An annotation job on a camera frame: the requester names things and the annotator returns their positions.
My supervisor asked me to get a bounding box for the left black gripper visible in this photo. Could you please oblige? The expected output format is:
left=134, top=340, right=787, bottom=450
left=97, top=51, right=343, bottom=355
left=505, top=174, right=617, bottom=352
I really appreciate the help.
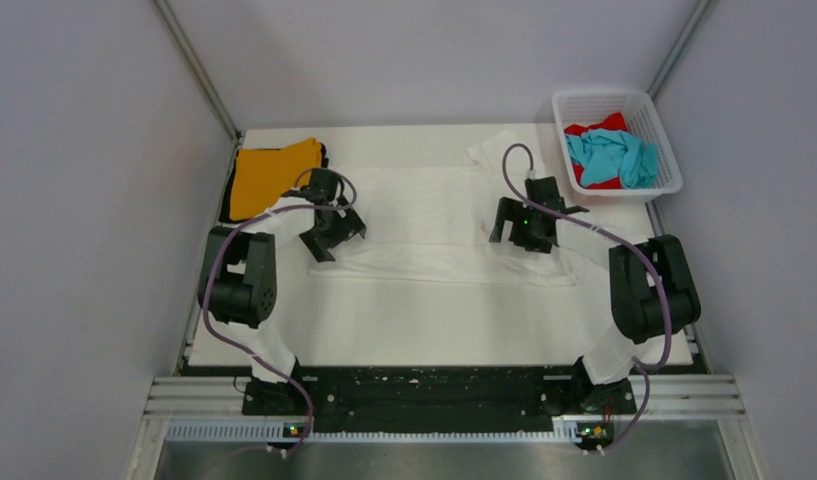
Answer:
left=300, top=196, right=365, bottom=263

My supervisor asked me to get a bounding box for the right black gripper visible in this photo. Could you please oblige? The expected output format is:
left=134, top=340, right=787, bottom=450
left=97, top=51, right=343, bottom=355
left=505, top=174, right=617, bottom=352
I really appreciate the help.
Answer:
left=491, top=197, right=552, bottom=255

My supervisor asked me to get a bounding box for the white t shirt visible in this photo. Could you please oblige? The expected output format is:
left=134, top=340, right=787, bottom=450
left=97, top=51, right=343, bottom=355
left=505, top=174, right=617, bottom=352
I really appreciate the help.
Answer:
left=309, top=129, right=583, bottom=287

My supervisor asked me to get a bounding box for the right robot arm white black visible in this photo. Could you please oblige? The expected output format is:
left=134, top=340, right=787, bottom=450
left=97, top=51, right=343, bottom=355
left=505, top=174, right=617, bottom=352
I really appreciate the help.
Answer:
left=489, top=177, right=701, bottom=412

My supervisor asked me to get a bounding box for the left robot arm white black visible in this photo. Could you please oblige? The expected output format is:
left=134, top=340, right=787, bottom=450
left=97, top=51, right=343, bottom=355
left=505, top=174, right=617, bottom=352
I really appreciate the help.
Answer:
left=198, top=168, right=366, bottom=414

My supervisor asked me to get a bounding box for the folded orange t shirt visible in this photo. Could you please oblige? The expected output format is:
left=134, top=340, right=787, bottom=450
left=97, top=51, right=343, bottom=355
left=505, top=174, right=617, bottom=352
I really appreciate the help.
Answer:
left=229, top=137, right=324, bottom=223

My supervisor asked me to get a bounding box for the cyan t shirt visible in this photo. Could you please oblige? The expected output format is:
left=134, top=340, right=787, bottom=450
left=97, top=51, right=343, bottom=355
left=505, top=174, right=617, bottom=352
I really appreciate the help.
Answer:
left=565, top=129, right=659, bottom=190

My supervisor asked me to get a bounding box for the folded black t shirt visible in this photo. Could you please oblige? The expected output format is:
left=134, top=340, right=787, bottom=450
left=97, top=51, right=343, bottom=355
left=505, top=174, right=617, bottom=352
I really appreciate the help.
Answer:
left=218, top=144, right=331, bottom=225

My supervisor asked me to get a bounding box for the white plastic basket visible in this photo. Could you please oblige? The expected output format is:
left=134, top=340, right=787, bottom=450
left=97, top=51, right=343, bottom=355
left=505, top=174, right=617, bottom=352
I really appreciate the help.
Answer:
left=552, top=88, right=684, bottom=203

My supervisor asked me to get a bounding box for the red t shirt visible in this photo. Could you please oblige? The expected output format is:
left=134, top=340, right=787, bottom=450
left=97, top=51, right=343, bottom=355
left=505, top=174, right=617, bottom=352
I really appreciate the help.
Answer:
left=564, top=112, right=628, bottom=190

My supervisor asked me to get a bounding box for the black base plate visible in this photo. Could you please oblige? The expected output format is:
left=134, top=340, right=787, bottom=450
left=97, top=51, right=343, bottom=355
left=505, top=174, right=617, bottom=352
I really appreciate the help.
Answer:
left=242, top=365, right=637, bottom=434

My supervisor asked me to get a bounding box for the white slotted cable duct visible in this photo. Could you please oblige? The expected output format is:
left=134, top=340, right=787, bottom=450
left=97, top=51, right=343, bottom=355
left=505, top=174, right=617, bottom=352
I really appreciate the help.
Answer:
left=166, top=420, right=582, bottom=444

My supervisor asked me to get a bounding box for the right corner metal post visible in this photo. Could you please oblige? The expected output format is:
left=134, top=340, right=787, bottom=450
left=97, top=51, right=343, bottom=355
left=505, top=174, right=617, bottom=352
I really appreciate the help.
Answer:
left=647, top=0, right=719, bottom=101

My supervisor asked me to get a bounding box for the corner metal post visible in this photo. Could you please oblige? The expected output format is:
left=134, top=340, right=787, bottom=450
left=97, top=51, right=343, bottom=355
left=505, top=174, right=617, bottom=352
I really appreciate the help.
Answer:
left=647, top=0, right=719, bottom=101
left=149, top=0, right=241, bottom=143

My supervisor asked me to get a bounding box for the aluminium rail frame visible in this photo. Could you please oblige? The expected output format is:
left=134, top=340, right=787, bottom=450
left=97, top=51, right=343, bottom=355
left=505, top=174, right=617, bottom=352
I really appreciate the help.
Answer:
left=144, top=374, right=746, bottom=421

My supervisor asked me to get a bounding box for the left corner metal post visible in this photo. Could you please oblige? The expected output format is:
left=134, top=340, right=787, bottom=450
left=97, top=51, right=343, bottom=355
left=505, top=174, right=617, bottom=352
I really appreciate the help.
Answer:
left=149, top=0, right=241, bottom=143

